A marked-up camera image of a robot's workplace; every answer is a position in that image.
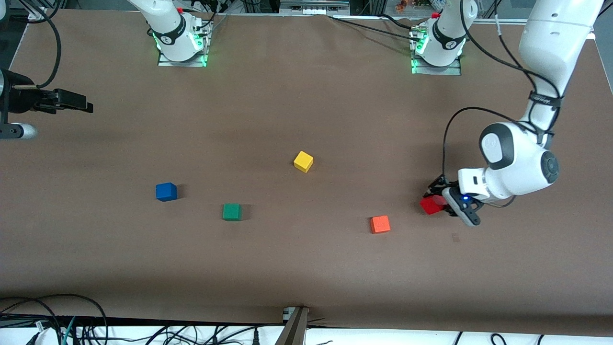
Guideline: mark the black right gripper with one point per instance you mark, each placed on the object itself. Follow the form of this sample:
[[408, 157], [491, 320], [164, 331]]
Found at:
[[23, 99]]

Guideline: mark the blue wooden block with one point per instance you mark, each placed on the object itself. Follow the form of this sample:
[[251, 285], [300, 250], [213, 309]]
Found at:
[[166, 191]]

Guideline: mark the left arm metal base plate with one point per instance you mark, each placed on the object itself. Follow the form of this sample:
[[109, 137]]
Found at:
[[440, 71]]

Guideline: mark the green wooden block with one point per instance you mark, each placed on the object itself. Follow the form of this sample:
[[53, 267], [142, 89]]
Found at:
[[232, 212]]

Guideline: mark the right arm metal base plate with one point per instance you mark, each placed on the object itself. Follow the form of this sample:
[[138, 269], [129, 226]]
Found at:
[[184, 63]]

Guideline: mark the grey metal post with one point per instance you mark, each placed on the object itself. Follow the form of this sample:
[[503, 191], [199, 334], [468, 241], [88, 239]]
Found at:
[[294, 330]]

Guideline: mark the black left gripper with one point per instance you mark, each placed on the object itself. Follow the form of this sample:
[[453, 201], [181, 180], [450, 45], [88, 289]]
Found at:
[[441, 184]]

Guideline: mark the orange wooden block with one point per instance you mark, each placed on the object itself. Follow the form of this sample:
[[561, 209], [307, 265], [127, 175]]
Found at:
[[380, 224]]

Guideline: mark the red wooden block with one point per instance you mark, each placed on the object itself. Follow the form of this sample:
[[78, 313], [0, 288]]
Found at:
[[432, 205]]

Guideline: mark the yellow wooden block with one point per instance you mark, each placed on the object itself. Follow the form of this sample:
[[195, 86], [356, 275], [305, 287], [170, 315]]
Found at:
[[303, 161]]

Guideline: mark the aluminium corner bracket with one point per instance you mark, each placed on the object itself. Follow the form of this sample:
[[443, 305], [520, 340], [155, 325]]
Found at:
[[38, 14]]

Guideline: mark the orange figurine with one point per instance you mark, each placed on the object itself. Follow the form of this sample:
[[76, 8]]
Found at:
[[401, 5]]

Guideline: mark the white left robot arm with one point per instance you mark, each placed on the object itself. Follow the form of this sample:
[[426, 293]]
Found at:
[[550, 38]]

